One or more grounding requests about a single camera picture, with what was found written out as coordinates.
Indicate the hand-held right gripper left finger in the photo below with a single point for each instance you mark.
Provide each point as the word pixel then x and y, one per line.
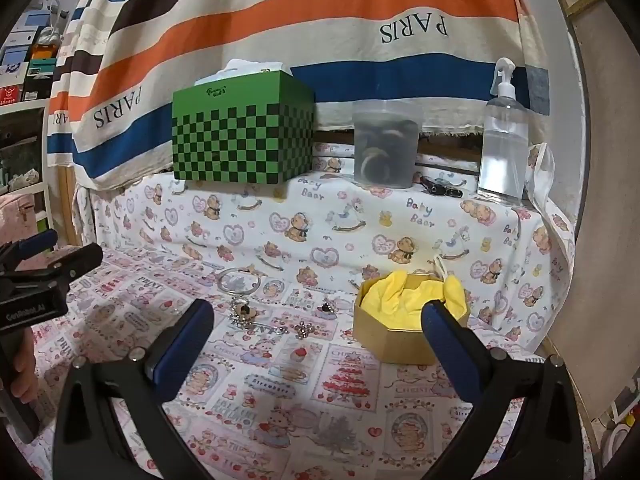
pixel 184 346

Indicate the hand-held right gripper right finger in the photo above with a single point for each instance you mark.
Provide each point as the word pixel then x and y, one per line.
pixel 442 340

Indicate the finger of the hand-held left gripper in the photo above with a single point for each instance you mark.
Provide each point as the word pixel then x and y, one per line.
pixel 75 259
pixel 36 240

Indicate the gold octagonal box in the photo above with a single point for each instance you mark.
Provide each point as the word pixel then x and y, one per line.
pixel 385 342

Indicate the yellow cloth pouch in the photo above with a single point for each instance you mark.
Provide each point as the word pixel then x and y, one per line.
pixel 400 300

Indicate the silver bangle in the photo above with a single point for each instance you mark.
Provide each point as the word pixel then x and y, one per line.
pixel 222 287

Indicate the rhinestone brooch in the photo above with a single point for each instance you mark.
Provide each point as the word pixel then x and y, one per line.
pixel 302 331

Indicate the dark bead earring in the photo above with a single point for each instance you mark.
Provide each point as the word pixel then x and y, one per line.
pixel 327 306

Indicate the person's left hand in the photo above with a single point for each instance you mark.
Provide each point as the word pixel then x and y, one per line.
pixel 21 367

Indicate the pink bag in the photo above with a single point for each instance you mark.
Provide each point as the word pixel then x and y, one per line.
pixel 17 215

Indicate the strawberry print cloth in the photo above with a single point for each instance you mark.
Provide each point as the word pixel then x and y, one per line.
pixel 300 400

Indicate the black hair clips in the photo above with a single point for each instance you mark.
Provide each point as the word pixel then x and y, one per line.
pixel 437 186

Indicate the bear print cloth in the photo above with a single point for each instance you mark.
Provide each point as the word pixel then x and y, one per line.
pixel 320 225

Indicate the shelf with storage boxes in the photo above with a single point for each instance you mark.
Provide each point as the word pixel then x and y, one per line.
pixel 30 65

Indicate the clear spray bottle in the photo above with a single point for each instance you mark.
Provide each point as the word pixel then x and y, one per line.
pixel 502 155

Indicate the green checkered tissue box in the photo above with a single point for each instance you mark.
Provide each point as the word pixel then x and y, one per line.
pixel 240 135

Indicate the round wooden board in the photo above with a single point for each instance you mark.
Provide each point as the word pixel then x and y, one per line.
pixel 607 210

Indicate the translucent plastic jar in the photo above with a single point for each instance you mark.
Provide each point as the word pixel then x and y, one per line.
pixel 385 110

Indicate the white tissue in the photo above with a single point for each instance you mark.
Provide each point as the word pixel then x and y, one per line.
pixel 255 66

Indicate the striped printed cloth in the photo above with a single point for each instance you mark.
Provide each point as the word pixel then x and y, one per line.
pixel 300 25

